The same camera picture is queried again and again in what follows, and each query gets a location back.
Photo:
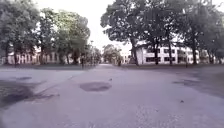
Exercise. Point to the dark grass verge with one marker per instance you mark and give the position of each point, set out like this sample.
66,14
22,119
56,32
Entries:
206,81

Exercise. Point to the grey asphalt path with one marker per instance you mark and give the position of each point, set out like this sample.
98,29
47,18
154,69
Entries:
126,106

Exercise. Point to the dark grass patch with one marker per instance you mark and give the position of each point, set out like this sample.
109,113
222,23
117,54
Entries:
15,93

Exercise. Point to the round manhole cover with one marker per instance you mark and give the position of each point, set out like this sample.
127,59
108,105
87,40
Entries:
95,86

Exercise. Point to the distant tree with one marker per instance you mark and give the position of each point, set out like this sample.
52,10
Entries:
111,53

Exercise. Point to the white building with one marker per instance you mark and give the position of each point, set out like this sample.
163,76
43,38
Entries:
163,56

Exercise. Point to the row of large trees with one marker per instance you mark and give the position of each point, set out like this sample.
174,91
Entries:
166,26

